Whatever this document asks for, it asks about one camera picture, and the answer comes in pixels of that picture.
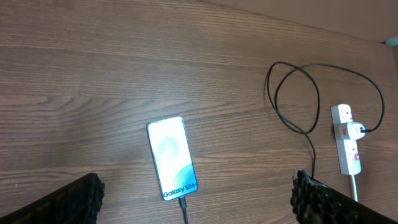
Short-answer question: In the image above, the white charger plug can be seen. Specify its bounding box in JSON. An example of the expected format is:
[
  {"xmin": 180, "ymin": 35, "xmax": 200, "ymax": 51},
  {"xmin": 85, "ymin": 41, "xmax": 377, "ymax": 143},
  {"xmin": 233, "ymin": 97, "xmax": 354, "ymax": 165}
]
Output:
[{"xmin": 337, "ymin": 121, "xmax": 366, "ymax": 141}]

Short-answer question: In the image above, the Samsung Galaxy smartphone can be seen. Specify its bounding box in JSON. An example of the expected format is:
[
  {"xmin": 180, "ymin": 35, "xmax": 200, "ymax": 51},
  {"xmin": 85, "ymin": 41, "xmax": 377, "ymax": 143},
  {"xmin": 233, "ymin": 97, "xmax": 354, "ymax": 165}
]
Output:
[{"xmin": 147, "ymin": 116, "xmax": 198, "ymax": 202}]

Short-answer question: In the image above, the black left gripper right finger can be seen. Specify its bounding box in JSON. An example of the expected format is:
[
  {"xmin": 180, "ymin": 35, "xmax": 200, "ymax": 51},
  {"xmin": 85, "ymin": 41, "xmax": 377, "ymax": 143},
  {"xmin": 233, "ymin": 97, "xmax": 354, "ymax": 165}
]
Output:
[{"xmin": 290, "ymin": 170, "xmax": 397, "ymax": 224}]

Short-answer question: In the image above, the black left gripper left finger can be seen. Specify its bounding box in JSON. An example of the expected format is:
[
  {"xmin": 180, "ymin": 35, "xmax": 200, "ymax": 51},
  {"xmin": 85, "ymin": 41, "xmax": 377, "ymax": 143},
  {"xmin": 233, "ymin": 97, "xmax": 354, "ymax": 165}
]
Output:
[{"xmin": 1, "ymin": 173, "xmax": 105, "ymax": 224}]

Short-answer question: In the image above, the black charging cable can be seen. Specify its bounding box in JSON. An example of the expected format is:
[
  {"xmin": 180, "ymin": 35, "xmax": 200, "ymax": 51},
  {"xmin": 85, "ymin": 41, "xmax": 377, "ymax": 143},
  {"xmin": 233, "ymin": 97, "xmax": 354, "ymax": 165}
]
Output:
[{"xmin": 178, "ymin": 61, "xmax": 386, "ymax": 224}]

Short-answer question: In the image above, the white power strip cord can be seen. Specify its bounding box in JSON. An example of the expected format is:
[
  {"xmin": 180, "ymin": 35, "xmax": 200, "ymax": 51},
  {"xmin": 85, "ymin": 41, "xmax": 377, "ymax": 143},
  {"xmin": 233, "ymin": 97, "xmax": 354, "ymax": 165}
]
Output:
[{"xmin": 348, "ymin": 174, "xmax": 359, "ymax": 202}]

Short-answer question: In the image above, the white power strip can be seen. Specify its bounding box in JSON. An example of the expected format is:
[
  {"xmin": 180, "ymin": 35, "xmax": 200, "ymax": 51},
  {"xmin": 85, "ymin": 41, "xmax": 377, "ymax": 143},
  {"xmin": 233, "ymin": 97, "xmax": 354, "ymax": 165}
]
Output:
[{"xmin": 331, "ymin": 104, "xmax": 361, "ymax": 175}]

